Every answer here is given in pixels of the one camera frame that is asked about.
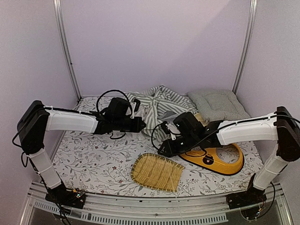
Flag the left aluminium frame post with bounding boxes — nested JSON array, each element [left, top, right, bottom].
[[53, 0, 82, 102]]

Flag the yellow double bowl holder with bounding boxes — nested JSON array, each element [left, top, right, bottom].
[[179, 143, 245, 176]]

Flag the woven bamboo tray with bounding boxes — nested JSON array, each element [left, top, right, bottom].
[[131, 153, 184, 192]]

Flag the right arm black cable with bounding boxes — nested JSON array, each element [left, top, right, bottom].
[[150, 123, 169, 150]]

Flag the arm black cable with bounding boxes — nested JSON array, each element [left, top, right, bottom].
[[150, 123, 169, 150], [96, 89, 131, 113]]

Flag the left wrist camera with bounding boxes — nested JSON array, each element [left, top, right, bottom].
[[130, 98, 141, 119]]

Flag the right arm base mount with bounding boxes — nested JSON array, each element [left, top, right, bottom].
[[226, 189, 267, 220]]

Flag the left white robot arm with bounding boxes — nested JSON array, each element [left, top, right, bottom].
[[14, 97, 146, 203]]

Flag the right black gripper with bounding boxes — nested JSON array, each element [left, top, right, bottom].
[[157, 133, 198, 158]]

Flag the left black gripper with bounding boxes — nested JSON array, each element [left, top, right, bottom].
[[113, 116, 145, 132]]

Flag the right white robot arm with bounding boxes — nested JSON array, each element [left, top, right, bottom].
[[157, 106, 300, 204]]

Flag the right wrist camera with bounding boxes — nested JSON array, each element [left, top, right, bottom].
[[162, 123, 181, 141]]

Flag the aluminium frame post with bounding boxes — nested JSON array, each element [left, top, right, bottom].
[[232, 0, 258, 95], [53, 0, 82, 102]]

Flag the front aluminium rail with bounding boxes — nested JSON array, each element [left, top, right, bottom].
[[20, 182, 296, 225]]

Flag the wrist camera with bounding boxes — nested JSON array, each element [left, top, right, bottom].
[[162, 123, 181, 141], [130, 98, 141, 119]]

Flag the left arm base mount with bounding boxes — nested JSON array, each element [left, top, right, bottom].
[[45, 184, 86, 209]]

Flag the striped green white pet tent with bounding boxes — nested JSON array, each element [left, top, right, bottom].
[[126, 86, 198, 136]]

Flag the right aluminium frame post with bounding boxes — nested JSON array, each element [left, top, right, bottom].
[[232, 0, 258, 95]]

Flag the checkered grey cushion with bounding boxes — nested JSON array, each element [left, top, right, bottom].
[[187, 89, 250, 124]]

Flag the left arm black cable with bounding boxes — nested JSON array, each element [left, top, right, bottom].
[[96, 89, 131, 113]]

